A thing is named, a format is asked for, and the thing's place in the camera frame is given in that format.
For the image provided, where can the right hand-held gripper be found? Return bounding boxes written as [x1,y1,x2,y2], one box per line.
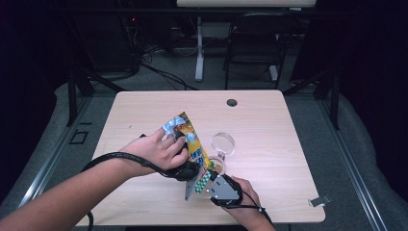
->
[205,173,243,208]

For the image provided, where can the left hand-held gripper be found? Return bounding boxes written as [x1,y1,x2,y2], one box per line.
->
[165,158,206,202]

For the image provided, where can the yellow seasoning packet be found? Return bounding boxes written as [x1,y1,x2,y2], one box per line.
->
[162,111,214,195]

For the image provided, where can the person's right hand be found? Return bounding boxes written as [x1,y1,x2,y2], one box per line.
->
[221,175,263,223]

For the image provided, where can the person's left hand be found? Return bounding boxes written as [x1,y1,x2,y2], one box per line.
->
[118,128,191,177]

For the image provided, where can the silver tape piece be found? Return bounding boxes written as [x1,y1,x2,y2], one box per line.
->
[307,194,332,208]

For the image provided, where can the white desk leg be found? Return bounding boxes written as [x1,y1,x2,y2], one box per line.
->
[194,15,206,83]

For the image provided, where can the black metal stand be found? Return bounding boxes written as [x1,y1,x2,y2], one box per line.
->
[282,68,341,131]
[65,67,127,128]

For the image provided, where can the black folding chair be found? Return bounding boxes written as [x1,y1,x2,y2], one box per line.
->
[223,13,298,90]

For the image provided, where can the black equipment box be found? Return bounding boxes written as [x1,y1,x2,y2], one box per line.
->
[90,11,140,74]

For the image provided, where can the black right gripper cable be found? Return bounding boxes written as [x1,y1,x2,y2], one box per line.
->
[224,191,275,227]

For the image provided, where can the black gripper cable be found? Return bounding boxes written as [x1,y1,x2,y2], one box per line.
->
[81,151,177,231]
[224,191,275,227]

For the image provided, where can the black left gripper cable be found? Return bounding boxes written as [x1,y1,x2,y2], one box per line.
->
[81,151,177,231]

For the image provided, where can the black floor cables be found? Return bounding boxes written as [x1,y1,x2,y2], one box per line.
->
[140,62,200,91]

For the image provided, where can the aluminium floor rail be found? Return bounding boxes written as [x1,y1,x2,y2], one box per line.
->
[18,95,94,208]
[317,97,390,231]

